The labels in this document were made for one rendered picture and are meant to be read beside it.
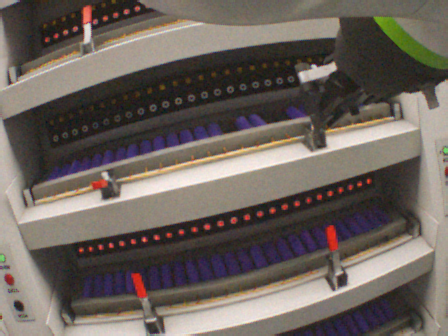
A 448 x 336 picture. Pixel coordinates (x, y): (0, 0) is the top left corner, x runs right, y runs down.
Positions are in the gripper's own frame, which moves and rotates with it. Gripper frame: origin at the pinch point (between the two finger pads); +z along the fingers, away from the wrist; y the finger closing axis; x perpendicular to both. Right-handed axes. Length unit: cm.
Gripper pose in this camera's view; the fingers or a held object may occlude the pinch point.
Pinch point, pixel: (327, 109)
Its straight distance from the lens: 48.3
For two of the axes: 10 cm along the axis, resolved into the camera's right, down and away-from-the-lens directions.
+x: -2.4, -9.6, 1.4
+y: 9.7, -2.3, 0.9
